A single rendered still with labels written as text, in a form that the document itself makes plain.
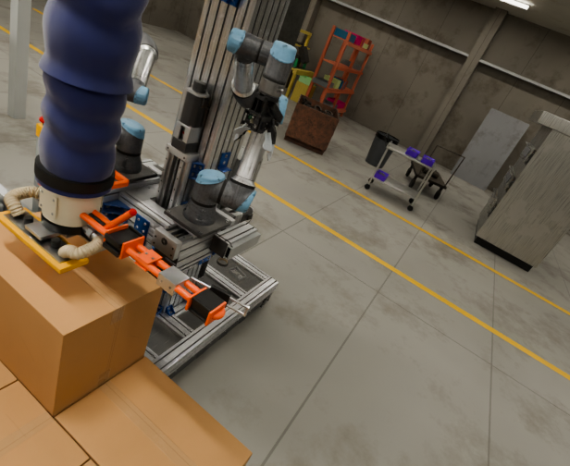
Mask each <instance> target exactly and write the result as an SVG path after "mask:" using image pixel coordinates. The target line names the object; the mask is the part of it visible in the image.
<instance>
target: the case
mask: <svg viewBox="0 0 570 466"><path fill-rule="evenodd" d="M88 259H89V262H88V263H87V264H85V265H83V266H80V267H77V268H75V269H72V270H69V271H67V272H65V273H62V274H59V273H58V272H57V271H56V270H55V269H54V268H52V267H51V266H50V265H49V264H48V263H47V262H45V261H44V260H43V259H42V258H41V257H40V256H38V255H37V254H36V253H35V252H34V251H33V250H31V249H30V248H29V247H28V246H27V245H26V244H24V243H23V242H22V241H21V240H20V239H18V238H17V237H16V236H15V235H14V234H13V233H12V232H10V231H9V230H8V229H7V228H6V227H4V226H3V225H2V224H1V223H0V360H1V361H2V363H3V364H4V365H5V366H6V367H7V368H8V369H9V370H10V371H11V372H12V373H13V374H14V375H15V376H16V378H17V379H18V380H19V381H20V382H21V383H22V384H23V385H24V386H25V387H26V388H28V389H29V391H30V392H31V393H32V394H33V396H35V397H36V398H37V399H38V400H39V401H40V402H41V403H42V404H43V406H44V407H45V408H46V409H47V410H48V411H49V412H50V413H51V414H52V415H55V414H56V413H58V412H59V411H61V410H63V409H64V408H66V407H67V406H68V405H69V404H71V403H72V402H74V401H75V400H76V399H78V398H80V397H81V396H83V395H84V394H86V393H87V392H89V391H90V390H92V389H93V388H95V387H96V386H98V385H100V384H101V383H103V382H104V381H105V380H106V379H108V378H109V377H111V376H112V375H114V374H116V373H117V372H119V371H120V370H122V369H123V368H125V367H126V366H128V365H129V364H131V363H132V362H134V361H136V360H137V359H139V358H140V357H142V356H143V355H144V353H145V350H146V346H147V343H148V339H149V337H150V333H151V330H152V326H153V323H154V319H155V315H156V311H157V308H158V304H159V302H160V298H161V295H162V291H163V289H162V288H160V287H159V286H158V285H157V284H156V280H157V279H156V278H155V277H154V276H152V275H151V274H149V273H148V272H147V271H146V272H145V271H144V270H143V269H141V267H140V266H138V265H137V264H136V263H135V262H134V261H133V260H132V259H131V258H130V257H126V258H124V259H121V260H120V259H119V257H118V258H117V257H116V256H114V255H113V254H112V253H110V252H109V251H108V250H104V251H99V252H98V253H96V254H94V255H91V256H90V257H88Z"/></svg>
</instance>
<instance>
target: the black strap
mask: <svg viewBox="0 0 570 466"><path fill-rule="evenodd" d="M34 174H35V176H36V177H37V178H38V179H39V180H40V181H41V182H42V183H44V184H45V185H47V186H49V187H51V188H53V189H56V190H61V191H64V192H68V193H75V194H96V193H101V192H104V191H106V190H109V189H111V188H112V187H113V185H114V180H115V175H116V171H115V169H114V170H113V172H112V175H111V176H110V177H109V178H107V179H105V180H103V181H99V182H90V183H83V182H77V181H71V180H67V179H63V178H60V177H58V176H56V175H55V174H53V173H51V172H49V171H48V170H47V169H46V168H45V167H44V166H43V164H42V163H41V160H40V155H39V154H38V155H37V156H36V157H35V160H34Z"/></svg>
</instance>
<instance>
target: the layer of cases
mask: <svg viewBox="0 0 570 466"><path fill-rule="evenodd" d="M252 454H253V452H252V451H250V450H249V449H248V448H247V447H246V446H245V445H244V444H243V443H241V442H240V441H239V440H238V439H237V438H236V437H235V436H234V435H233V434H231V433H230V432H229V431H228V430H227V429H226V428H225V427H224V426H223V425H221V424H220V423H219V422H218V421H217V420H216V419H215V418H214V417H213V416H211V415H210V414H209V413H208V412H207V411H206V410H205V409H204V408H202V407H201V406H200V405H199V404H198V403H197V402H196V401H195V400H194V399H192V398H191V397H190V396H189V395H188V394H187V393H186V392H185V391H184V390H182V389H181V388H180V387H179V386H178V385H177V384H176V383H175V382H173V381H172V380H171V379H170V378H169V377H168V376H167V375H166V374H165V373H163V372H162V371H161V370H160V369H159V368H158V367H157V366H156V365H155V364H153V363H152V362H151V361H150V360H149V359H148V358H147V357H144V355H143V356H142V357H140V358H139V359H137V360H136V361H134V362H132V363H131V364H129V365H128V366H126V367H125V368H123V369H122V370H120V371H119V372H117V373H116V374H114V375H112V376H111V377H109V378H108V379H106V380H105V381H104V382H103V383H101V384H100V385H98V386H96V387H95V388H93V389H92V390H90V391H89V392H87V393H86V394H84V395H83V396H81V397H80V398H78V399H76V400H75V401H74V402H72V403H71V404H69V405H68V406H67V407H66V408H64V409H63V410H61V411H59V412H58V413H56V414H55V415H52V414H51V413H50V412H49V411H48V410H47V409H46V408H45V407H44V406H43V404H42V403H41V402H40V401H39V400H38V399H37V398H36V397H35V396H33V394H32V393H31V392H30V391H29V389H28V388H26V387H25V386H24V385H23V384H22V383H21V382H20V381H19V380H18V379H17V378H16V376H15V375H14V374H13V373H12V372H11V371H10V370H9V369H8V368H7V367H6V366H5V365H4V364H3V363H2V361H1V360H0V466H245V465H246V463H247V462H248V460H249V459H250V457H251V456H252Z"/></svg>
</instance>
